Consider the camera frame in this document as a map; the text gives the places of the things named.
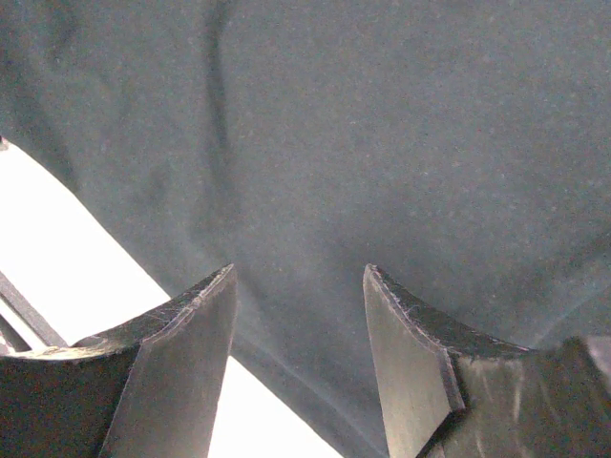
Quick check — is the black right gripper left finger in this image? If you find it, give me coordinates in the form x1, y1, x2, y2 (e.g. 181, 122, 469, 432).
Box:
1, 265, 237, 457

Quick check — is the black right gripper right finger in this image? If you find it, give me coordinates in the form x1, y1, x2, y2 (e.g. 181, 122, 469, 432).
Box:
363, 265, 610, 457

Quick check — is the black garment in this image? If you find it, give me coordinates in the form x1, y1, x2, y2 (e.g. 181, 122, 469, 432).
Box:
1, 1, 610, 457

